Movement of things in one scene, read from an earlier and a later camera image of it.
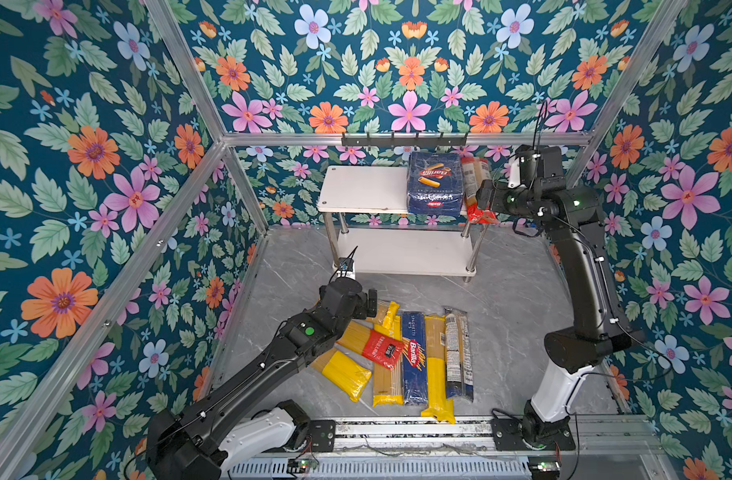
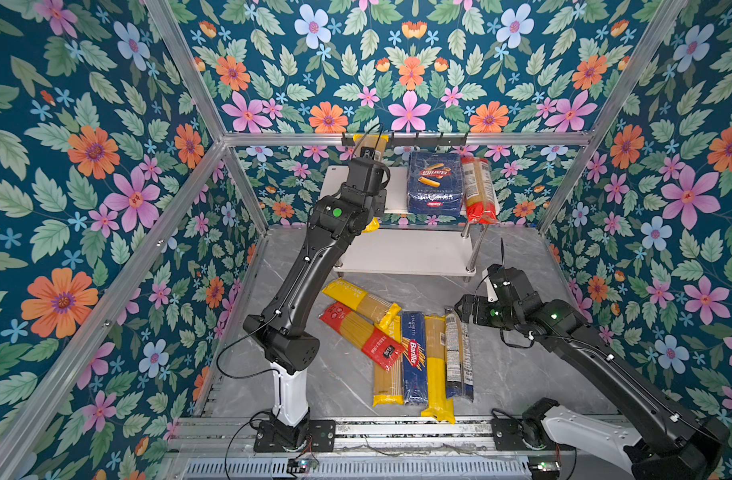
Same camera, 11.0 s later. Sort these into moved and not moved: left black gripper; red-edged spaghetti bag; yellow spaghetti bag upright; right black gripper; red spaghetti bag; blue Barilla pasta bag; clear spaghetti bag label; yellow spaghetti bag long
Moved: right black gripper; left black gripper
Not moved: red spaghetti bag; yellow spaghetti bag upright; yellow spaghetti bag long; blue Barilla pasta bag; red-edged spaghetti bag; clear spaghetti bag label
